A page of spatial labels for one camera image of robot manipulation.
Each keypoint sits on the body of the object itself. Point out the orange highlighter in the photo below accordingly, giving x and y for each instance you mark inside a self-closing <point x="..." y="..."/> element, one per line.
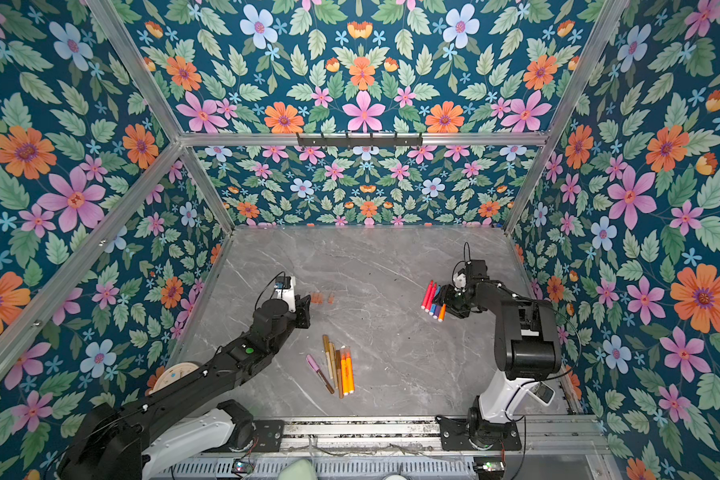
<point x="442" y="313"/>
<point x="343" y="372"/>
<point x="348" y="368"/>

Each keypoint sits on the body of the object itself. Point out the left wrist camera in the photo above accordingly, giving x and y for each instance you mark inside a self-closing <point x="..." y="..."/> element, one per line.
<point x="284" y="290"/>

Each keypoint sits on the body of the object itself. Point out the white remote control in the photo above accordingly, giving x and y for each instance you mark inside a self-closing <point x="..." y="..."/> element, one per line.
<point x="543" y="393"/>

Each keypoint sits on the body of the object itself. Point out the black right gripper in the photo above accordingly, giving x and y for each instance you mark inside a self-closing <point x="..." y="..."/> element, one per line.
<point x="447" y="297"/>

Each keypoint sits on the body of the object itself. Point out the metal hook rack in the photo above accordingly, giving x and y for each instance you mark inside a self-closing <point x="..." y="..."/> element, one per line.
<point x="347" y="140"/>

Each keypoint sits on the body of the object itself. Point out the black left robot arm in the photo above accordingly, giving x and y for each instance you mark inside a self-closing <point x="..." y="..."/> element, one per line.
<point x="112" y="440"/>

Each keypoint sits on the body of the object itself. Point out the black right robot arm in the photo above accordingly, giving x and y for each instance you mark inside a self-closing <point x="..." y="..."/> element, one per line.
<point x="526" y="353"/>

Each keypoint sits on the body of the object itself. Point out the pink highlighter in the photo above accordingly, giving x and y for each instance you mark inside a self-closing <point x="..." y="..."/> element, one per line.
<point x="426" y="294"/>
<point x="436" y="285"/>

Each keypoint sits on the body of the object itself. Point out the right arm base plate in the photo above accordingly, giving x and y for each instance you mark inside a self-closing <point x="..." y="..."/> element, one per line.
<point x="462" y="434"/>

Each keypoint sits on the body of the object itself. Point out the gold brown pen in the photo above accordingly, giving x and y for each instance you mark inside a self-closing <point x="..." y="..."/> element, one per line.
<point x="328" y="356"/>

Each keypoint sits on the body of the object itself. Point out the beige pen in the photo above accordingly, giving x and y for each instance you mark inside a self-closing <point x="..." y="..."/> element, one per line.
<point x="336" y="369"/>

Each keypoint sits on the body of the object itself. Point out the round beige clock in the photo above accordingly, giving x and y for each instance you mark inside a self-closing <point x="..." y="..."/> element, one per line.
<point x="173" y="374"/>

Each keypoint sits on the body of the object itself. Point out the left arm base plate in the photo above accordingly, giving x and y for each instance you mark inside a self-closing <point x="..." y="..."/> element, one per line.
<point x="249" y="434"/>

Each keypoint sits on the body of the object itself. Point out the pink cap brown pen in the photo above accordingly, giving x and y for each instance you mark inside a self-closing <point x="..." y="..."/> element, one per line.
<point x="318" y="371"/>

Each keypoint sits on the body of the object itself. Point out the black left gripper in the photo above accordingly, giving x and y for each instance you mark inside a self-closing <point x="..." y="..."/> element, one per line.
<point x="303" y="310"/>

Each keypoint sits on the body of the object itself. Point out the blue highlighter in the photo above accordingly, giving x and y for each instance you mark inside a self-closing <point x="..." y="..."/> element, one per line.
<point x="435" y="301"/>

